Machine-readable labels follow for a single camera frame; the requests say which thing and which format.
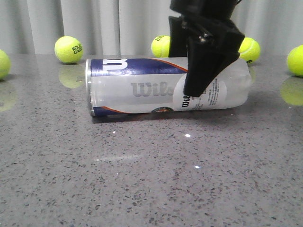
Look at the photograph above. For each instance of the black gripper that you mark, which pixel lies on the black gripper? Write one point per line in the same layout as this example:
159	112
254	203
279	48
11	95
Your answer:
205	33

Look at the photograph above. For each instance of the clear Wilson tennis ball can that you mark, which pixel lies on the clear Wilson tennis ball can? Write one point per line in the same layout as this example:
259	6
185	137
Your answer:
149	85

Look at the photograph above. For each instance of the center back tennis ball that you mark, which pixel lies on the center back tennis ball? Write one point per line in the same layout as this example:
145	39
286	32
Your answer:
160	46

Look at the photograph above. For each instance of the Wilson tennis ball right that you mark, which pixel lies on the Wilson tennis ball right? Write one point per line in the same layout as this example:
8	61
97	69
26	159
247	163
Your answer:
249	50

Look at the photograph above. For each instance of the tennis ball far right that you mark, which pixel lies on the tennis ball far right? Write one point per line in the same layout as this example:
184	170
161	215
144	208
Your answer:
295	61

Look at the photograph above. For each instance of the Roland Garros tennis ball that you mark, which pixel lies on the Roland Garros tennis ball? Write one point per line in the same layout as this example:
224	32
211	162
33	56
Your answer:
68	49

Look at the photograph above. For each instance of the tennis ball far left edge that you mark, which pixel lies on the tennis ball far left edge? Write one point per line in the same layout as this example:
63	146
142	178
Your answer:
5	64

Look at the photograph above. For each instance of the grey pleated curtain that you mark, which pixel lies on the grey pleated curtain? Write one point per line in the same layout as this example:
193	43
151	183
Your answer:
127	27

